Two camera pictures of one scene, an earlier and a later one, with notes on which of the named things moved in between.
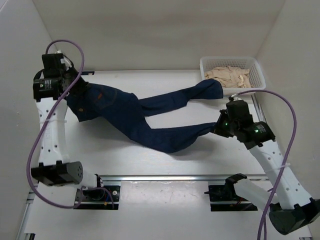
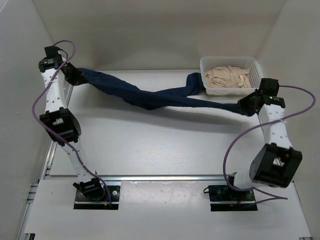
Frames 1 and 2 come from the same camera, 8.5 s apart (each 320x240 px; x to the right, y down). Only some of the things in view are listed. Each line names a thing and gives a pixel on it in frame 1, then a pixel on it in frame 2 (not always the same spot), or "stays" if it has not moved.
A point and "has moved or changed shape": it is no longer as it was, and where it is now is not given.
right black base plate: (227, 193) stays
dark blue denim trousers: (116, 113) has moved or changed shape
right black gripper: (217, 129) → (242, 104)
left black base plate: (105, 197) stays
